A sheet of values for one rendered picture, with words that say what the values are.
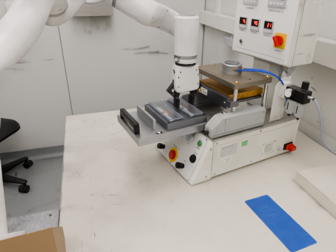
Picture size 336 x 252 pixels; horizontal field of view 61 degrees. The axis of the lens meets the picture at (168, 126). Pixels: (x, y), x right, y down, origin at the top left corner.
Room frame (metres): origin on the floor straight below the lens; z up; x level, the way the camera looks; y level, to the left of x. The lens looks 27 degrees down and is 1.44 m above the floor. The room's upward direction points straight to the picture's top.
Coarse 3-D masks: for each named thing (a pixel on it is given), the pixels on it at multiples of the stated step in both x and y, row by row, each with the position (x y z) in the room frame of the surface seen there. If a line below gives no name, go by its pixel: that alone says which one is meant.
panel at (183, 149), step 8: (184, 136) 1.01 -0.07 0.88; (200, 136) 0.94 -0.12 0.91; (168, 144) 1.06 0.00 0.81; (176, 144) 1.02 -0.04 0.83; (184, 144) 0.99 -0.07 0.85; (192, 144) 0.95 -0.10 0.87; (160, 152) 1.08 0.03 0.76; (168, 152) 1.04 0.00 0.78; (176, 152) 1.00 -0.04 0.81; (184, 152) 0.96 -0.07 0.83; (192, 152) 0.93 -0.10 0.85; (200, 152) 0.90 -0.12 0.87; (168, 160) 1.01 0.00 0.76; (176, 160) 0.98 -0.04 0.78; (184, 160) 0.94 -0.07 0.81; (176, 168) 0.95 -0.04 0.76; (184, 168) 0.92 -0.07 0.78; (192, 168) 0.89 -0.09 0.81; (184, 176) 0.90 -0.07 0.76
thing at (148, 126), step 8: (128, 112) 1.04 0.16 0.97; (136, 112) 1.04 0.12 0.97; (144, 112) 0.95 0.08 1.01; (120, 120) 0.98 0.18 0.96; (136, 120) 0.96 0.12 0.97; (144, 120) 0.95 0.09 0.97; (152, 120) 0.89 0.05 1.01; (208, 120) 0.97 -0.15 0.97; (128, 128) 0.91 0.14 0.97; (144, 128) 0.90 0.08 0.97; (152, 128) 0.89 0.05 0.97; (160, 128) 0.90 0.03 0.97; (176, 128) 0.90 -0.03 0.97; (184, 128) 0.91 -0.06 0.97; (192, 128) 0.92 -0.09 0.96; (200, 128) 0.94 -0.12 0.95; (136, 136) 0.84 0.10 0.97; (144, 136) 0.84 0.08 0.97; (152, 136) 0.85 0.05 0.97; (160, 136) 0.86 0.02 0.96; (168, 136) 0.88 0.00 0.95; (176, 136) 0.89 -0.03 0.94; (144, 144) 0.83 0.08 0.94
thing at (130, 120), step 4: (120, 108) 0.99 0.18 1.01; (124, 108) 0.99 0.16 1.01; (120, 112) 0.98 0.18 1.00; (124, 112) 0.95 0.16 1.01; (120, 116) 0.98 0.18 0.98; (124, 116) 0.94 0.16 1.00; (128, 116) 0.91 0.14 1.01; (128, 120) 0.90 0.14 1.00; (132, 120) 0.88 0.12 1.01; (132, 124) 0.87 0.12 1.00; (136, 124) 0.86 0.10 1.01; (136, 128) 0.86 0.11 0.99; (136, 132) 0.86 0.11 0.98
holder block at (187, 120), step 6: (168, 102) 1.08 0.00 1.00; (144, 108) 1.06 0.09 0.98; (150, 108) 1.02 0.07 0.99; (174, 108) 1.02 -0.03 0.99; (150, 114) 1.01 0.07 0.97; (156, 114) 0.96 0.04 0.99; (180, 114) 0.96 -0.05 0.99; (204, 114) 0.96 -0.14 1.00; (156, 120) 0.96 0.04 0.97; (162, 120) 0.92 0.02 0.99; (180, 120) 0.91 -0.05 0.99; (186, 120) 0.92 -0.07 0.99; (192, 120) 0.93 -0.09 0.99; (198, 120) 0.94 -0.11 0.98; (204, 120) 0.96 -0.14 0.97; (168, 126) 0.89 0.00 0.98; (174, 126) 0.90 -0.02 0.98; (180, 126) 0.91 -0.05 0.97
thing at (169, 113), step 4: (160, 100) 1.08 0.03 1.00; (152, 104) 1.04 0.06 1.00; (156, 104) 1.04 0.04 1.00; (160, 104) 1.04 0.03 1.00; (164, 104) 1.04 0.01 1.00; (156, 108) 1.00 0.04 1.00; (160, 108) 1.00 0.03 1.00; (164, 108) 1.00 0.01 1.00; (168, 108) 1.00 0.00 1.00; (160, 112) 0.96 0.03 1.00; (164, 112) 0.96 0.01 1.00; (168, 112) 0.96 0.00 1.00; (172, 112) 0.96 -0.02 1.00; (176, 112) 0.96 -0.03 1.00; (168, 116) 0.93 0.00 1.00; (172, 116) 0.93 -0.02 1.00; (176, 116) 0.93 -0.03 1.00; (180, 116) 0.93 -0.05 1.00
